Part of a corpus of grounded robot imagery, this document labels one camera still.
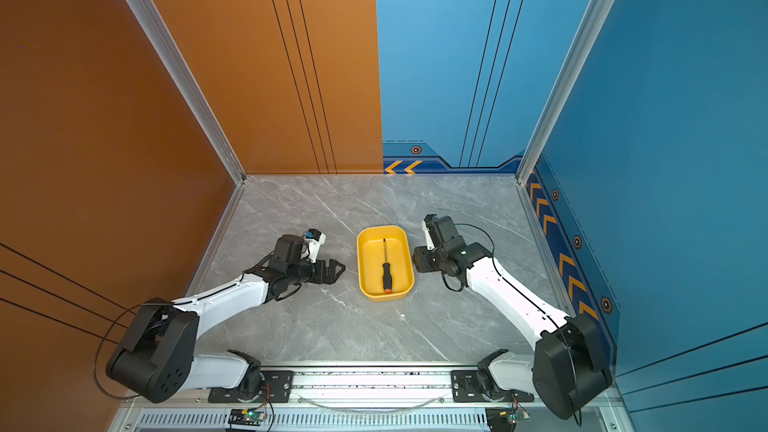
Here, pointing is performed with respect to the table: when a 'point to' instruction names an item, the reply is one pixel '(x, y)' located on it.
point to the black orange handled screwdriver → (386, 276)
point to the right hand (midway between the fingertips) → (418, 257)
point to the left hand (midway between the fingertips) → (334, 263)
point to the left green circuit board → (247, 417)
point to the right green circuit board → (501, 419)
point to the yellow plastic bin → (370, 260)
